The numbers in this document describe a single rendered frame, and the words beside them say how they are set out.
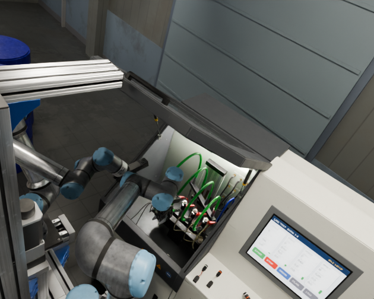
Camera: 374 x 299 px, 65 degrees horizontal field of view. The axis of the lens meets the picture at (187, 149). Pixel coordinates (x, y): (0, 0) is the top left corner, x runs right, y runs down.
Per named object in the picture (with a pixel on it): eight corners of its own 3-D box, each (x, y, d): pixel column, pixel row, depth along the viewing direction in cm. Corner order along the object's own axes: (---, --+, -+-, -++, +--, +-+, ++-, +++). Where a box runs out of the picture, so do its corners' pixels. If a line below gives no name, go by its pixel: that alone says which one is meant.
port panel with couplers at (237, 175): (215, 202, 192) (233, 167, 173) (218, 199, 194) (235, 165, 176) (231, 214, 187) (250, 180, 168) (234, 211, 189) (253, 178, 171)
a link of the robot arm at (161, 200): (140, 204, 115) (151, 187, 124) (167, 215, 114) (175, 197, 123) (144, 191, 110) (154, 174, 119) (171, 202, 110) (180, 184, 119)
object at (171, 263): (101, 218, 189) (104, 202, 179) (107, 215, 192) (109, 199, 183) (171, 288, 166) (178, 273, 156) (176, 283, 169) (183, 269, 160)
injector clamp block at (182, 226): (153, 223, 192) (158, 208, 183) (163, 215, 199) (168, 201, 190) (192, 259, 179) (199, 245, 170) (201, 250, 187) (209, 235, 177)
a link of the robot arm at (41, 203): (8, 227, 131) (5, 208, 123) (27, 205, 142) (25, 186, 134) (34, 235, 132) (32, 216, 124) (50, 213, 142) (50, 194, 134)
